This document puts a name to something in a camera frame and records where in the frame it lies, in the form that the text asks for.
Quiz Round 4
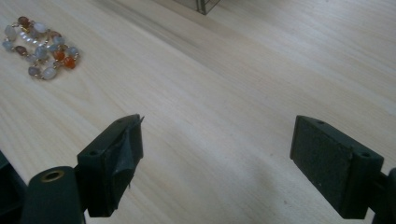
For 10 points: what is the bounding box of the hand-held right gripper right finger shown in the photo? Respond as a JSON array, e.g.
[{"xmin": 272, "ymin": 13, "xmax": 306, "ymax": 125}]
[{"xmin": 290, "ymin": 115, "xmax": 385, "ymax": 220}]

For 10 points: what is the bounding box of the beaded stone bracelet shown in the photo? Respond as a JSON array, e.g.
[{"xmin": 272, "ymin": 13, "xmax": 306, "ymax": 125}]
[{"xmin": 2, "ymin": 16, "xmax": 80, "ymax": 81}]

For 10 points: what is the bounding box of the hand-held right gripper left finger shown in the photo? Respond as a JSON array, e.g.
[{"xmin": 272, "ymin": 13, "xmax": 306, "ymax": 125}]
[{"xmin": 77, "ymin": 113, "xmax": 145, "ymax": 218}]

